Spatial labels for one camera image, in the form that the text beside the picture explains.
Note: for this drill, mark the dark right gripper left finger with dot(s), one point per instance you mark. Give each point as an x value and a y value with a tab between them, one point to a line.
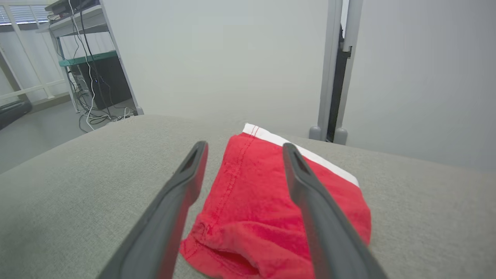
162	224

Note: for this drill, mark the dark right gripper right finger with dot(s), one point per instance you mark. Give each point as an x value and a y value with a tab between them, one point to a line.
329	232

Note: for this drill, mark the red shorts with white stripe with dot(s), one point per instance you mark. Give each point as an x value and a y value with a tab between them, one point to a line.
252	217

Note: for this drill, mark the grey fabric sofa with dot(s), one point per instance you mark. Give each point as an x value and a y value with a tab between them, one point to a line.
77	193

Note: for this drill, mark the black computer tower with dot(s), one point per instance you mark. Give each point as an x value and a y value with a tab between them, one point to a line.
112	81

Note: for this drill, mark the white partition panel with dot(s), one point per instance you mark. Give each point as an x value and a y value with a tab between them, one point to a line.
213	58
426	77

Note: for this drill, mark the green shelf board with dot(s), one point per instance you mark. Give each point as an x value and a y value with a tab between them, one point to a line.
89	58

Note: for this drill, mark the black rounded floor object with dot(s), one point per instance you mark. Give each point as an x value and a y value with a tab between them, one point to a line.
13	112

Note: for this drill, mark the grey metal desk rack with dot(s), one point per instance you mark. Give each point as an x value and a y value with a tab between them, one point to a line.
77	21

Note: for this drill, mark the white window blinds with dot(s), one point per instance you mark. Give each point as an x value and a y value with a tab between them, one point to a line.
23	13

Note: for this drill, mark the white window frame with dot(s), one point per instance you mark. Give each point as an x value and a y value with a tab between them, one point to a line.
23	90

